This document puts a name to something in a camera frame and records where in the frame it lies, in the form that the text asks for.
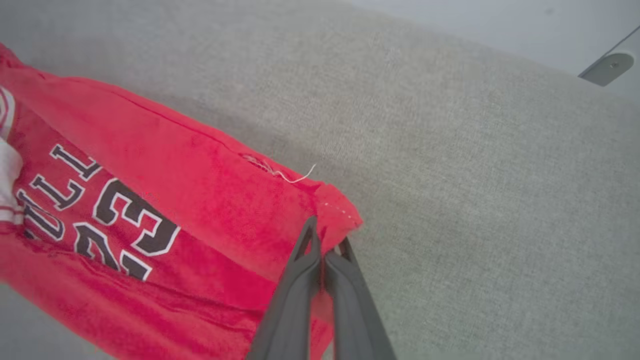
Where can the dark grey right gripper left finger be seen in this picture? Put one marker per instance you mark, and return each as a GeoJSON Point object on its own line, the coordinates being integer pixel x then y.
{"type": "Point", "coordinates": [290, 310]}

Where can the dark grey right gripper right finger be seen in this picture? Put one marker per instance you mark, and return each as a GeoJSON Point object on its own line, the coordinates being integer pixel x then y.
{"type": "Point", "coordinates": [355, 320]}

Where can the red jersey with white sleeves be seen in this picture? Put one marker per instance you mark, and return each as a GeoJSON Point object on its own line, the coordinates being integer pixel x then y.
{"type": "Point", "coordinates": [200, 200]}

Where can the grey fabric sofa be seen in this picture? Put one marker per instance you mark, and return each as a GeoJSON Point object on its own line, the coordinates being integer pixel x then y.
{"type": "Point", "coordinates": [475, 200]}

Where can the grey metal bracket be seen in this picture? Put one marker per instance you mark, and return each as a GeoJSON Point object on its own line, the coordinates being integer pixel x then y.
{"type": "Point", "coordinates": [607, 67]}

